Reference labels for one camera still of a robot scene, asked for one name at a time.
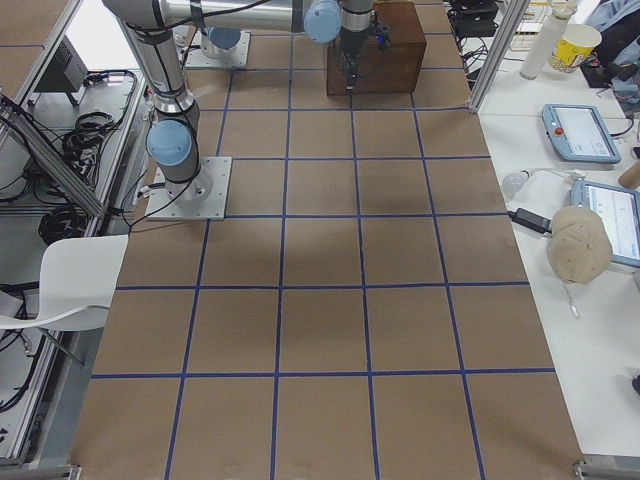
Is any yellow popcorn cup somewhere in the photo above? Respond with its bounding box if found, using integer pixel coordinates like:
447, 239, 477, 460
548, 24, 602, 73

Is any black electronics box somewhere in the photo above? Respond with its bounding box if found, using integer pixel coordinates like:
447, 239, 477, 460
35, 35, 88, 106

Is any aluminium frame post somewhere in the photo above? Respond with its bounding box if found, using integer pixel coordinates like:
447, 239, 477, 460
468, 0, 529, 113

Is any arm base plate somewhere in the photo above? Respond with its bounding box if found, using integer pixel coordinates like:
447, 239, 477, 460
145, 156, 232, 221
186, 31, 251, 70

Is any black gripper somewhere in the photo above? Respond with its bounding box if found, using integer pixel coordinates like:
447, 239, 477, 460
338, 29, 369, 92

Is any blue teach pendant far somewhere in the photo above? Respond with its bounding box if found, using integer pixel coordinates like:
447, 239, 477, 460
541, 104, 621, 164

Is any beige baseball cap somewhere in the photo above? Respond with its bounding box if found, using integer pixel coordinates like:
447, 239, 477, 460
547, 206, 613, 284

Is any white plastic chair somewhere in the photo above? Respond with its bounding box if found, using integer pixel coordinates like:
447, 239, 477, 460
1, 234, 129, 332

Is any white light bulb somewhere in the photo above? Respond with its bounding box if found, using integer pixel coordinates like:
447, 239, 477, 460
501, 170, 531, 198

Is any dark wooden drawer box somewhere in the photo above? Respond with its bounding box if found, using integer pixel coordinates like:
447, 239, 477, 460
326, 2, 427, 97

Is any black power adapter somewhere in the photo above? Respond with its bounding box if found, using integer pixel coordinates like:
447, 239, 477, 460
508, 208, 552, 234

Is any blue teach pendant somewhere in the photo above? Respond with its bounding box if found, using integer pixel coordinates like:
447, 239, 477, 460
570, 180, 639, 268
541, 104, 621, 164

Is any white cardboard tube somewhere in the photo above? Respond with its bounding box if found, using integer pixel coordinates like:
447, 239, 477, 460
519, 1, 577, 80

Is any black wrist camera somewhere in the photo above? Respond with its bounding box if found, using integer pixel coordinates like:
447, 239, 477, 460
372, 20, 391, 52

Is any brown cardboard tube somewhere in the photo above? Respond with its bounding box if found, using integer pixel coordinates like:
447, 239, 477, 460
618, 163, 640, 190

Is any blue teach pendant near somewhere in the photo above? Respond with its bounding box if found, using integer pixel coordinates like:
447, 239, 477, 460
570, 180, 639, 268

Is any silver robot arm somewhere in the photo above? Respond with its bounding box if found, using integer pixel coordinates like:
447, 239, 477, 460
201, 27, 241, 58
104, 1, 374, 203

